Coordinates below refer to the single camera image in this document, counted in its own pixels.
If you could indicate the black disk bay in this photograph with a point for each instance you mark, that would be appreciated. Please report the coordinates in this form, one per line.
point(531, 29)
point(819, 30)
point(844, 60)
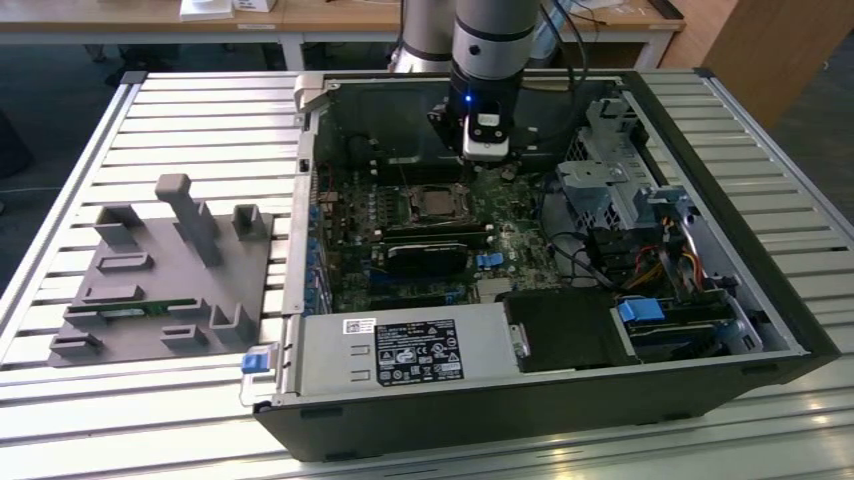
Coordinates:
point(687, 312)

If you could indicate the silver power supply unit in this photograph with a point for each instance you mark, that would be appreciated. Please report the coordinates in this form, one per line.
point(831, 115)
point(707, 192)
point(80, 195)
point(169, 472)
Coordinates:
point(327, 350)

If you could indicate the blue disk carrier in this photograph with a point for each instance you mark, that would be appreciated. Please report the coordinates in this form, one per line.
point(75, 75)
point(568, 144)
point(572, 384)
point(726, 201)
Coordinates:
point(640, 311)

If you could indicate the silver chipset heat sink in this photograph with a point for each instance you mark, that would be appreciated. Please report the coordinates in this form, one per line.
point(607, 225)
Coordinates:
point(496, 289)

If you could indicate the wooden desk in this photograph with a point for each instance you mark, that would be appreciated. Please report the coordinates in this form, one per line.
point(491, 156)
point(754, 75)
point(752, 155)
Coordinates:
point(320, 15)

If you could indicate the grey parts rack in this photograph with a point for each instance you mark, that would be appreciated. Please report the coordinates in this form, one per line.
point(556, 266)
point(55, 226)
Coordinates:
point(167, 290)

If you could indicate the small white box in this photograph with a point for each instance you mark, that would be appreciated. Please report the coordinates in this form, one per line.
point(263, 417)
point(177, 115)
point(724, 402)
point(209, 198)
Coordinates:
point(256, 5)

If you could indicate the black expansion card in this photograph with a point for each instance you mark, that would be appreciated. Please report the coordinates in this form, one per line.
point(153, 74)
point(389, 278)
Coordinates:
point(427, 260)

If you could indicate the green motherboard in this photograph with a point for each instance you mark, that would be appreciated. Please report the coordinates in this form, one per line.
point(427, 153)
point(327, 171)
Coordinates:
point(520, 235)

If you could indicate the black PC case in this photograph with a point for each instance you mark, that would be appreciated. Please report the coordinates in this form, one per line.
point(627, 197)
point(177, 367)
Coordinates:
point(467, 425)

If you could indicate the black RAM slot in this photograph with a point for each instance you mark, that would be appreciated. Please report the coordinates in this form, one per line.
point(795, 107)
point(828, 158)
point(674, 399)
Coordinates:
point(427, 180)
point(433, 227)
point(433, 240)
point(427, 174)
point(433, 235)
point(427, 163)
point(433, 231)
point(427, 169)

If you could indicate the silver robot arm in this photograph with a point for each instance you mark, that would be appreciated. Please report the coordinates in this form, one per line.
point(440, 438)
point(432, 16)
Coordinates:
point(494, 30)

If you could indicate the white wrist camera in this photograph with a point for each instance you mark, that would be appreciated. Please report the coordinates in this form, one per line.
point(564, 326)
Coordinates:
point(487, 150)

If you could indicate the blue board connector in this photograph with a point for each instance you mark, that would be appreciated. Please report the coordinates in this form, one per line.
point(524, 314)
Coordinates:
point(488, 261)

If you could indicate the blue case latch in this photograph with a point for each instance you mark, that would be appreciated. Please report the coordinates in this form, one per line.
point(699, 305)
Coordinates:
point(257, 364)

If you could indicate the wooden cabinet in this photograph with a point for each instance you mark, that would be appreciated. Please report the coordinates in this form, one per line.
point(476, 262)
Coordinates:
point(787, 55)

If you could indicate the metal locking lever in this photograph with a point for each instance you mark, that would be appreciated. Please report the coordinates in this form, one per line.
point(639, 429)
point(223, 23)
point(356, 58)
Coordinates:
point(404, 180)

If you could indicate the silver CPU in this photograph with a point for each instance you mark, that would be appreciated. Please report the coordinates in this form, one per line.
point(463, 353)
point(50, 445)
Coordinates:
point(443, 202)

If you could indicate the silver drive cage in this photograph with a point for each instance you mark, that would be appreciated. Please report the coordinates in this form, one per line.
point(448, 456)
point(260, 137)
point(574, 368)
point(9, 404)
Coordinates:
point(600, 200)

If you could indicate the CPU socket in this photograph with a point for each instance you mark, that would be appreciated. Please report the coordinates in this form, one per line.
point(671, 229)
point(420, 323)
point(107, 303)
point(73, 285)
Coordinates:
point(412, 206)

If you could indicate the green RAM stick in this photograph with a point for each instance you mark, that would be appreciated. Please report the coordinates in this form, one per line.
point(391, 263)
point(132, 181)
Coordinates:
point(156, 307)

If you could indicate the black drive bay cover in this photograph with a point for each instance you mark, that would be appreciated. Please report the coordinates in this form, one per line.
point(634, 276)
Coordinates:
point(567, 330)

